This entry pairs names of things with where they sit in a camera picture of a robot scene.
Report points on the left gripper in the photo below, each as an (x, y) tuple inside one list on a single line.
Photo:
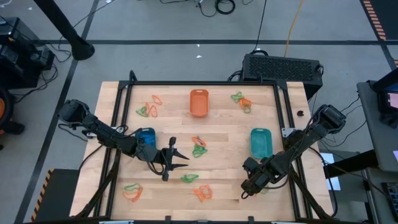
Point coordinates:
[(163, 157)]

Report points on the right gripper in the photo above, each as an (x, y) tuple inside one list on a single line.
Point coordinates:
[(255, 180)]

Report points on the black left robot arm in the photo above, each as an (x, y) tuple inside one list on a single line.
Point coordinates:
[(105, 135)]

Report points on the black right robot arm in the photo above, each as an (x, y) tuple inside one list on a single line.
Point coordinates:
[(298, 149)]

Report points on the teal plastic basket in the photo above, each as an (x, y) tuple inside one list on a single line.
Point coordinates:
[(261, 146)]

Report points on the blue plastic basket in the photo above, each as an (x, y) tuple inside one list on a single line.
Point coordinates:
[(145, 128)]

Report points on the orange plastic basket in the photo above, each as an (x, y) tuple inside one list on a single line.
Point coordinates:
[(199, 104)]

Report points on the small black round cap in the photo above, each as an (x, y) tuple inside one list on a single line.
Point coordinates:
[(300, 113)]

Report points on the black beam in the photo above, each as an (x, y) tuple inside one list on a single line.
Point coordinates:
[(351, 161)]

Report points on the black computer tower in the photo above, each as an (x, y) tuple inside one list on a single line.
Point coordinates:
[(280, 67)]

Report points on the black mat with hazard stripes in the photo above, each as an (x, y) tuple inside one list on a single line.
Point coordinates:
[(59, 199), (387, 15)]

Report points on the dark grey desk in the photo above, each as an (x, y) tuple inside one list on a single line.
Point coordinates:
[(370, 124)]

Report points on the black keyboard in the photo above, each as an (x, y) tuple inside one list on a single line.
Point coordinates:
[(391, 199)]

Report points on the black pole stand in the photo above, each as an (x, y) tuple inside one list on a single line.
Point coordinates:
[(81, 48)]

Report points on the black laptop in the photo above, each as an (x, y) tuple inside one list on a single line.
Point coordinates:
[(385, 84)]

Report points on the black orange wheeled device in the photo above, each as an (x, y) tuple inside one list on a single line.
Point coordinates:
[(6, 118)]

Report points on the black equipment cart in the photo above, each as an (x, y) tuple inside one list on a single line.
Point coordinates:
[(18, 62)]

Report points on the silver arm base bracket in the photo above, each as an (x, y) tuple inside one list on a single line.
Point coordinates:
[(89, 134), (287, 132)]

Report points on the black aluminium table frame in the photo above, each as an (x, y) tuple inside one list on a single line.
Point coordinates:
[(186, 83)]

